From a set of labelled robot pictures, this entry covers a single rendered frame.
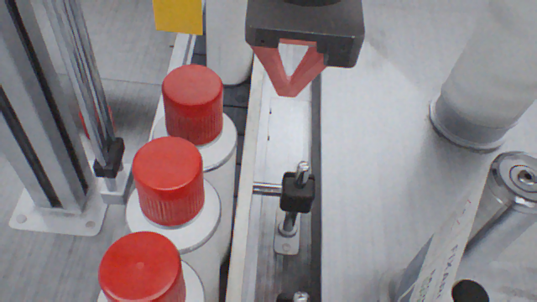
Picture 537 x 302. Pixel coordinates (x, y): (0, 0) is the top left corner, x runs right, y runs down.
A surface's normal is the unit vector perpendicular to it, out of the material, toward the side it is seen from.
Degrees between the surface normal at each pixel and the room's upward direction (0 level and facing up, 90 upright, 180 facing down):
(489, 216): 90
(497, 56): 88
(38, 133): 90
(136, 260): 3
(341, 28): 1
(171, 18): 90
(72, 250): 0
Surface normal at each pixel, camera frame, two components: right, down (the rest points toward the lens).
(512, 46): -0.64, 0.60
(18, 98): -0.06, 0.80
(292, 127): 0.09, -0.59
